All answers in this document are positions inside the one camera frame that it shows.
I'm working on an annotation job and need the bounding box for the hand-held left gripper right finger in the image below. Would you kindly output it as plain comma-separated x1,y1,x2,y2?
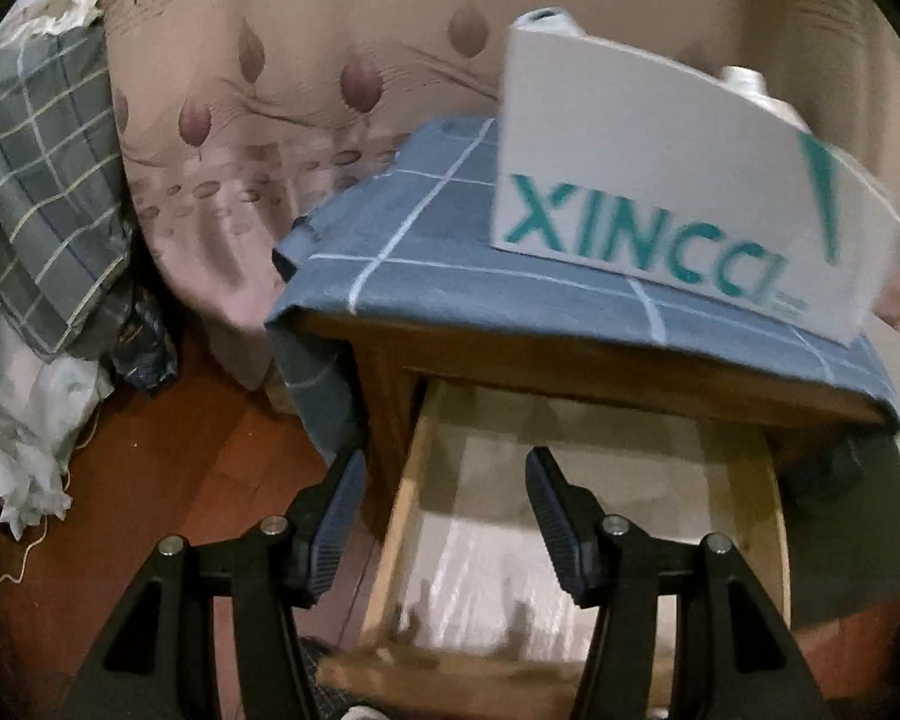
525,446,833,720

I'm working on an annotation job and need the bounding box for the white cord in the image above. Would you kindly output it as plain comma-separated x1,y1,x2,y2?
0,405,102,586

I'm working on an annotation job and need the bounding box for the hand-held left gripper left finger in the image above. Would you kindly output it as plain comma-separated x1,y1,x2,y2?
67,448,368,720

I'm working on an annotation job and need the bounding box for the white crumpled cloth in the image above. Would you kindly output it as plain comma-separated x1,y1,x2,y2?
0,0,117,541

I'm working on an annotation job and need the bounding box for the grey plaid quilt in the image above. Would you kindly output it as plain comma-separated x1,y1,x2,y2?
0,26,132,361

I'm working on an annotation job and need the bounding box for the pink leaf-print curtain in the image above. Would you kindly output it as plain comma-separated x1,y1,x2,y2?
45,0,900,391

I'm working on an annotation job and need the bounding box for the white box with teal print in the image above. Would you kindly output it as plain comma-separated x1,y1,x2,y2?
490,22,900,342

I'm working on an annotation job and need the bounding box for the blue patterned bag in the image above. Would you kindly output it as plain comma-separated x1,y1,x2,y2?
112,285,181,395

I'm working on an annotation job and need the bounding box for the white plastic bottle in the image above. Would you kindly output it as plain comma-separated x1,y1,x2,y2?
720,66,803,132
514,7,586,38

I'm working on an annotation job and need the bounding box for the white drawer liner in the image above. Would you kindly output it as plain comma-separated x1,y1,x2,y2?
394,510,710,653

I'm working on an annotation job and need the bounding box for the wooden drawer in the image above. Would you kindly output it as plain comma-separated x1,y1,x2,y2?
319,379,792,698

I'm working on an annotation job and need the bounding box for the wooden nightstand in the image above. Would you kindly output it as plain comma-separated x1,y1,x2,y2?
292,311,897,511

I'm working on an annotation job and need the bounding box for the blue plaid cloth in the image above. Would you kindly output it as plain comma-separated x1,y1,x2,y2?
264,116,900,466

